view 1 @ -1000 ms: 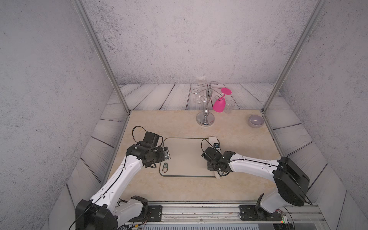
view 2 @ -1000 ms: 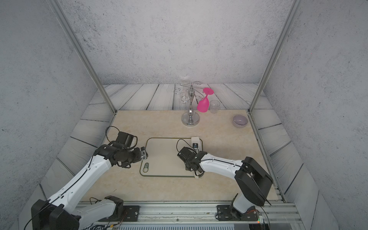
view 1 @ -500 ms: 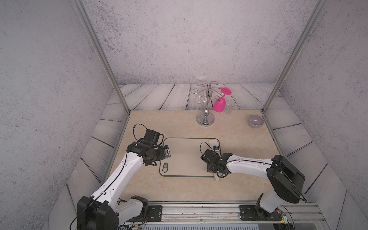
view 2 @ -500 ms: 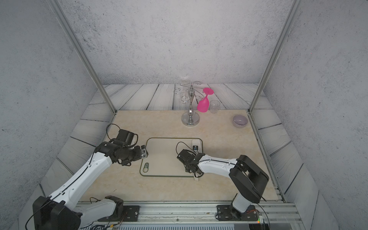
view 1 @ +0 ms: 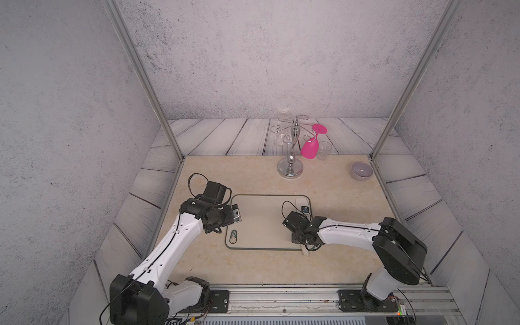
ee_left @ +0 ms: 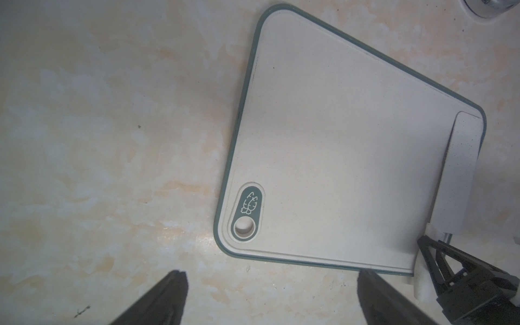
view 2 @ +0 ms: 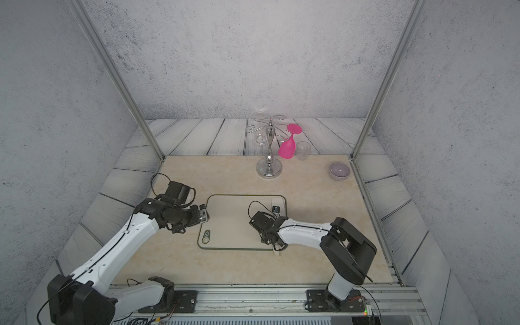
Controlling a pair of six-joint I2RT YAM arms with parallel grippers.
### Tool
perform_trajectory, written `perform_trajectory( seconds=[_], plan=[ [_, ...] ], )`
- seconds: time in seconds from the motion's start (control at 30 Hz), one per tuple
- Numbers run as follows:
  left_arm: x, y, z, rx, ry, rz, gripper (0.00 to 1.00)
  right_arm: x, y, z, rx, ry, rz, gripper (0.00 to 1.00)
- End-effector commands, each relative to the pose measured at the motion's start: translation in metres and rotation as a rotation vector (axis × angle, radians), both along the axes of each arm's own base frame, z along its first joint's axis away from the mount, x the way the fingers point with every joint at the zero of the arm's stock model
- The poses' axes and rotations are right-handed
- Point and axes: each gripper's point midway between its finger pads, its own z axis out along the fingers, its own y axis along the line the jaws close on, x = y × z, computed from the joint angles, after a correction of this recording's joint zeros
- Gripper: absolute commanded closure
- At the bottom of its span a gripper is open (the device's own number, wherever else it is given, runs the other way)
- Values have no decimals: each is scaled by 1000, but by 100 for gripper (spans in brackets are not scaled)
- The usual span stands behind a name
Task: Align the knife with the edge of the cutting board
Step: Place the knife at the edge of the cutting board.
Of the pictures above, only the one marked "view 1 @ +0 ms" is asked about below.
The silver glass holder stand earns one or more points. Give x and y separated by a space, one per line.
288 130

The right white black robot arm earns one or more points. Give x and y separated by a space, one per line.
401 253

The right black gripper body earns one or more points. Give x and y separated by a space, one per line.
296 239

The right aluminium frame post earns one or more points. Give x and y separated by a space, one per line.
443 26

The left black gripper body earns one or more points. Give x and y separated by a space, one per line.
223 217

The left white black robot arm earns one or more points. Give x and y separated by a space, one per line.
143 297

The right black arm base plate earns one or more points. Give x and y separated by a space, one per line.
360 301

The aluminium frame post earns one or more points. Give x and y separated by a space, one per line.
124 36
443 26

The cream plastic cleaver knife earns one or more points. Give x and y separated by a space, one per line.
299 204

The beige cutting board green rim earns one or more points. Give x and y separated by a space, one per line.
261 228

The aluminium mounting rail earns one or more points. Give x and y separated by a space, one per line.
319 304

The pink plastic wine glass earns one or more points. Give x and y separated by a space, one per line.
311 145

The lilac small bowl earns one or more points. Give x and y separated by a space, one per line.
361 171

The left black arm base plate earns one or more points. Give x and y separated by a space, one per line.
212 302

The left aluminium frame post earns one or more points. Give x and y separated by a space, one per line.
124 36

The clear plastic cup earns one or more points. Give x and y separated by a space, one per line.
324 150

